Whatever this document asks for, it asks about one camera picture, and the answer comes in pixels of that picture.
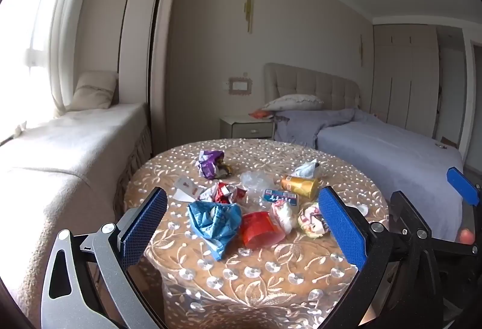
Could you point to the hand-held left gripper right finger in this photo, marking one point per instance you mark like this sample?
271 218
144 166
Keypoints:
342 227

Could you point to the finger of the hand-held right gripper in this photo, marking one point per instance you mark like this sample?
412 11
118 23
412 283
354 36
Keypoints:
410 216
463 184

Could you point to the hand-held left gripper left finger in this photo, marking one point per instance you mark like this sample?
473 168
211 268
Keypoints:
145 227

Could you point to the gold drink can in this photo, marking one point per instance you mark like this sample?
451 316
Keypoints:
301 185

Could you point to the white plastic bag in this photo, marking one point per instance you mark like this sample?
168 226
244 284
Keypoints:
284 214

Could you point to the clear box with blue label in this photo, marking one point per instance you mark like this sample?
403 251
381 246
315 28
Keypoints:
280 196

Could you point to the white round lid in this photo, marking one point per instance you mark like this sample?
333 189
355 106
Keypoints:
359 209

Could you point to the colourful crumpled wrapper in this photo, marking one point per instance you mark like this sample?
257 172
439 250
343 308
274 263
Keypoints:
310 219

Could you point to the small dark gadget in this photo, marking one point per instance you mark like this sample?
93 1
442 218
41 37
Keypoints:
440 145

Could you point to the pink orange ball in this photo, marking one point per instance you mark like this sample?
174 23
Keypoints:
466 236

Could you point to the white card package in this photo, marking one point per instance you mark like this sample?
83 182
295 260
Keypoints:
184 187

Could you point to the bed with lilac cover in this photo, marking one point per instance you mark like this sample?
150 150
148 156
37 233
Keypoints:
384 163

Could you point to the blue plastic bag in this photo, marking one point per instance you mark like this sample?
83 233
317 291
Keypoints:
212 223

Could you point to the white teal tissue pack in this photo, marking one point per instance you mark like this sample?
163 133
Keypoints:
307 168

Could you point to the red plastic container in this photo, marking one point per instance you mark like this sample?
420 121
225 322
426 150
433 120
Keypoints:
260 231

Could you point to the red white crumpled wrapper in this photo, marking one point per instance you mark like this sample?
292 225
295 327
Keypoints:
222 193

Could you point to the purple crumpled wrapper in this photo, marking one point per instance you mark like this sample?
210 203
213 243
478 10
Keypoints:
209 163

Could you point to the clear crumpled plastic bag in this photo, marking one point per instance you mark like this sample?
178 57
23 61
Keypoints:
258 180

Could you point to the small dark gold wrapper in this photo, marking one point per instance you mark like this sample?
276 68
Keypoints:
225 170

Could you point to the round table with lace cloth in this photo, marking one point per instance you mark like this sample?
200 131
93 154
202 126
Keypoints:
233 276

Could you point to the lilac frilled quilt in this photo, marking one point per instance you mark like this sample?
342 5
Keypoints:
301 125

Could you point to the beige wardrobe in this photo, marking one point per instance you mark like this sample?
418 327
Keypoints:
406 80

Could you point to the lilac frilled bed pillow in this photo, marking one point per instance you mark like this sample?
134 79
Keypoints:
293 102

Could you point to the beige nightstand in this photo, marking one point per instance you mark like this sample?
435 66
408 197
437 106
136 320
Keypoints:
244 127

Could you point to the orange snack packet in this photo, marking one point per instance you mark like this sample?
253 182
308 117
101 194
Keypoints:
260 113

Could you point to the beige throw pillow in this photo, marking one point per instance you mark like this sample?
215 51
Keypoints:
94 91

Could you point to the beige tufted headboard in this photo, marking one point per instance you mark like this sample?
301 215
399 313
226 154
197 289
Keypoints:
312 84

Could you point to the white sheer curtain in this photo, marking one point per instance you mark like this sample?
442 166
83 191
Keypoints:
64 12

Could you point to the framed wall socket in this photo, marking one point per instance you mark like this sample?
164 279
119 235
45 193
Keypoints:
238 86

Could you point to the gold wall lamp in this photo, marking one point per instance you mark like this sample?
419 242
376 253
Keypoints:
249 8
361 46

